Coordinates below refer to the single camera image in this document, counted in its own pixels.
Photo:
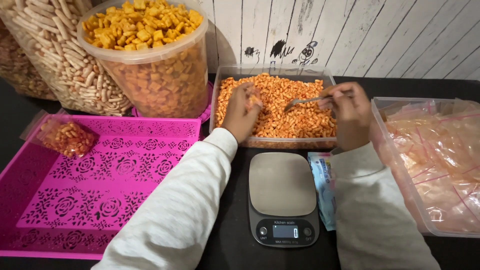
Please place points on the person's right hand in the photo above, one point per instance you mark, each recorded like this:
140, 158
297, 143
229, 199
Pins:
350, 120

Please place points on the person's left hand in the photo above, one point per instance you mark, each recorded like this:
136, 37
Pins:
238, 116

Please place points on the person's left fingers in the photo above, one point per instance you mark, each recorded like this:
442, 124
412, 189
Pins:
252, 98

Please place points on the person's right fingers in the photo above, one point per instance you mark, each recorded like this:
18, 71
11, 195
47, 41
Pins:
337, 95

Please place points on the small clear plastic bag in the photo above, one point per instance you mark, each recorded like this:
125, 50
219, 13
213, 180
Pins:
255, 100

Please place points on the metal spoon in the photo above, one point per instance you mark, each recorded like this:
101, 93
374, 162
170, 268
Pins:
300, 102

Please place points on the clear rectangular snack container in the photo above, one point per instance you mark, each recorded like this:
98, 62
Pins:
225, 75

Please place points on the heap of orange macaroni snacks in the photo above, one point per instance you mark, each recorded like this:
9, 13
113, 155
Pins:
292, 120

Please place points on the clear container of bags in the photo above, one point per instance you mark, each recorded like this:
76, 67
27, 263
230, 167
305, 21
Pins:
393, 168

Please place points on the blue white tissue packet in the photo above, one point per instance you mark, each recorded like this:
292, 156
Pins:
324, 187

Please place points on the round clear plastic tub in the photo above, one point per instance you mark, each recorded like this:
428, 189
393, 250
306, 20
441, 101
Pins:
161, 75

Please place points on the digital kitchen scale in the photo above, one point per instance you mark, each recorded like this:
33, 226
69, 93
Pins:
282, 187

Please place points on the pile of clear zip bags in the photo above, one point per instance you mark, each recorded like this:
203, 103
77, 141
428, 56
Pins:
446, 161

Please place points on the heap of yellow square crackers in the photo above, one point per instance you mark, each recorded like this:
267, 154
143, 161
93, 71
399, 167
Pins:
138, 22

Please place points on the pink perforated plastic tray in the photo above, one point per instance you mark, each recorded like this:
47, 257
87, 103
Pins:
112, 180

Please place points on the filled snack zip bag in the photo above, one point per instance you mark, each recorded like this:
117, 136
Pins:
67, 138

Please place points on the large bag of stick snacks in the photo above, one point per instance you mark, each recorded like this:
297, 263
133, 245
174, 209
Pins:
60, 56

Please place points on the large bag of brown snacks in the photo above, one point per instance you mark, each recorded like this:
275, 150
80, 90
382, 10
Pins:
18, 71

